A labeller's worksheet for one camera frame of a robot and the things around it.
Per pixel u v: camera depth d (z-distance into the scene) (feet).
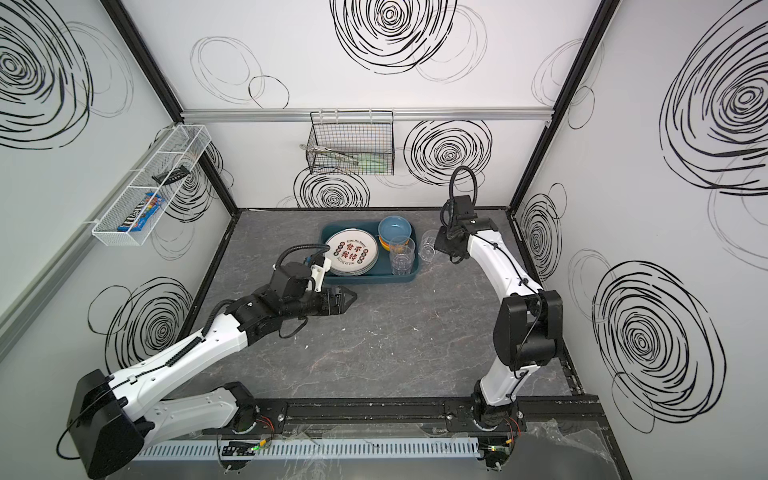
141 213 2.35
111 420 1.23
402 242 3.24
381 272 3.30
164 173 2.49
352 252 3.41
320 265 2.30
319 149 2.77
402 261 3.17
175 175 2.61
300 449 3.16
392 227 3.35
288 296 1.92
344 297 2.23
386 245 3.30
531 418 2.41
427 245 3.08
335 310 2.18
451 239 2.15
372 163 2.85
